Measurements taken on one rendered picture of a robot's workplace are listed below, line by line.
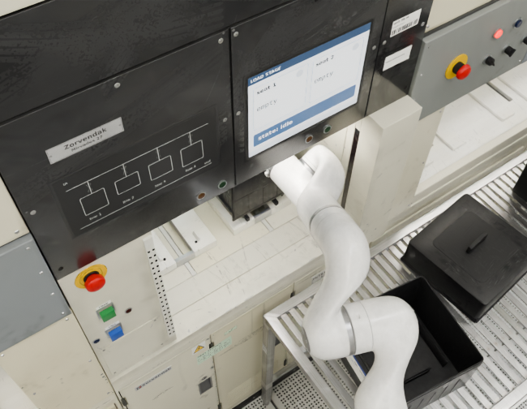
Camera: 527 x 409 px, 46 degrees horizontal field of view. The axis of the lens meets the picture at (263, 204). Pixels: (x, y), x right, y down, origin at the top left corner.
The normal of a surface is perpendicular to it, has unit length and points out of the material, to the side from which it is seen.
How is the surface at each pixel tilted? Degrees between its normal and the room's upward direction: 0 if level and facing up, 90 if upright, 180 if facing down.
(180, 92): 90
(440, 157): 0
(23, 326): 90
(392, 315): 14
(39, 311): 90
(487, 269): 0
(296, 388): 0
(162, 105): 90
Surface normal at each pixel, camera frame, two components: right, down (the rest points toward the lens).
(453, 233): 0.01, -0.59
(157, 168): 0.57, 0.67
